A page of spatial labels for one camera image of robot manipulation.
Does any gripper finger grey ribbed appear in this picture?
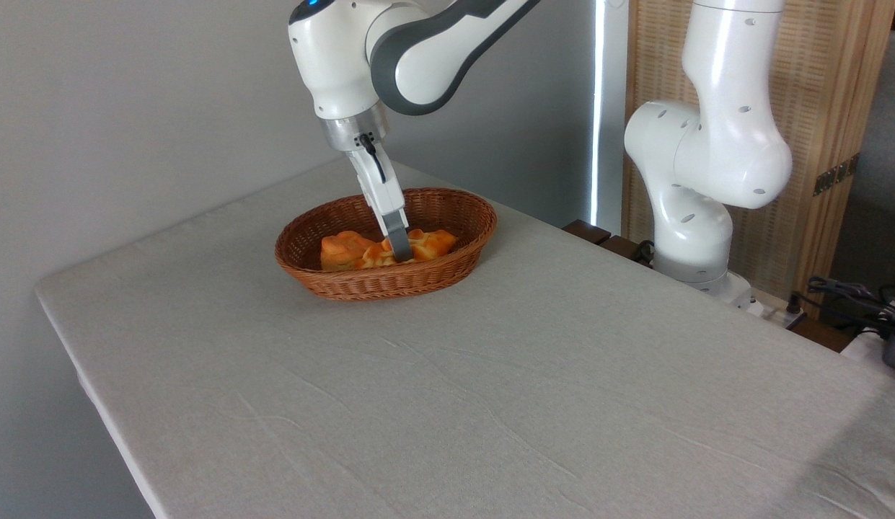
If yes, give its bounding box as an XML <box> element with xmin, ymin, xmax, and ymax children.
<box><xmin>383</xmin><ymin>208</ymin><xmax>415</xmax><ymax>262</ymax></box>

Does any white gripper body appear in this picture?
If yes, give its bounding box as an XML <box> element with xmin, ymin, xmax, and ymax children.
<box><xmin>345</xmin><ymin>139</ymin><xmax>410</xmax><ymax>218</ymax></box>

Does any long braided bread loaf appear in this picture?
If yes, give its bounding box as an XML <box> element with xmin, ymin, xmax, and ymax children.
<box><xmin>358</xmin><ymin>228</ymin><xmax>459</xmax><ymax>270</ymax></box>

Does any small round bread roll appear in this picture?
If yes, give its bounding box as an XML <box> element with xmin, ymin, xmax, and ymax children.
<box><xmin>319</xmin><ymin>231</ymin><xmax>377</xmax><ymax>272</ymax></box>

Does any brown oval wicker basket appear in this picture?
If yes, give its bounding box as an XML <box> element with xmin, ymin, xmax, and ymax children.
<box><xmin>275</xmin><ymin>187</ymin><xmax>498</xmax><ymax>302</ymax></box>

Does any light grey tablecloth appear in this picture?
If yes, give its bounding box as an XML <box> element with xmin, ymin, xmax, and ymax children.
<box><xmin>35</xmin><ymin>155</ymin><xmax>895</xmax><ymax>519</ymax></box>

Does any dark metal screen hinge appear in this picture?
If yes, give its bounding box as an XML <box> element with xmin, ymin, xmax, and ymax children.
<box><xmin>813</xmin><ymin>152</ymin><xmax>861</xmax><ymax>198</ymax></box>

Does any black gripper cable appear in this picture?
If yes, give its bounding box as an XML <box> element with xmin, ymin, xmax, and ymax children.
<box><xmin>356</xmin><ymin>133</ymin><xmax>387</xmax><ymax>185</ymax></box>

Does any white vertical window frame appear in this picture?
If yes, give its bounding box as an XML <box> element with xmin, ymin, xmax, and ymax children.
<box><xmin>588</xmin><ymin>0</ymin><xmax>630</xmax><ymax>233</ymax></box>

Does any black cable bundle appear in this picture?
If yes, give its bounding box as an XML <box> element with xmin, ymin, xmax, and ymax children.
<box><xmin>788</xmin><ymin>275</ymin><xmax>895</xmax><ymax>341</ymax></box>

